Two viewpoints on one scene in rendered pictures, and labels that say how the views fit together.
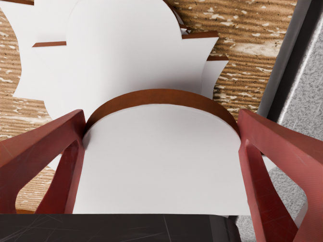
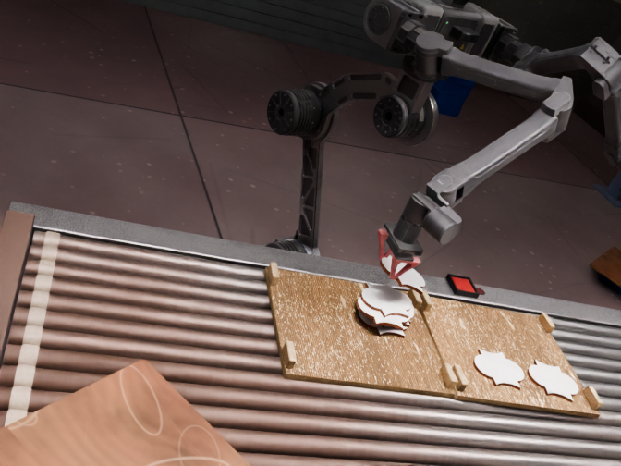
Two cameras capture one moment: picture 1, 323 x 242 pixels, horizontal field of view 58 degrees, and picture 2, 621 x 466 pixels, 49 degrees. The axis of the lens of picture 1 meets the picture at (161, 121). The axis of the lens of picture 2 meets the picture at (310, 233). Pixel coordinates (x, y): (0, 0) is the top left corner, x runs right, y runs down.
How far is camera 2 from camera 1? 1.53 m
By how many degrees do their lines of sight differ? 49
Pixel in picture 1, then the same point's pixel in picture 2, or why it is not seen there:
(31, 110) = (412, 348)
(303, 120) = (378, 278)
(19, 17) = (378, 319)
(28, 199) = (465, 361)
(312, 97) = (369, 277)
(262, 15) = (352, 287)
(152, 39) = (371, 292)
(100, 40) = (376, 301)
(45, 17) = (376, 314)
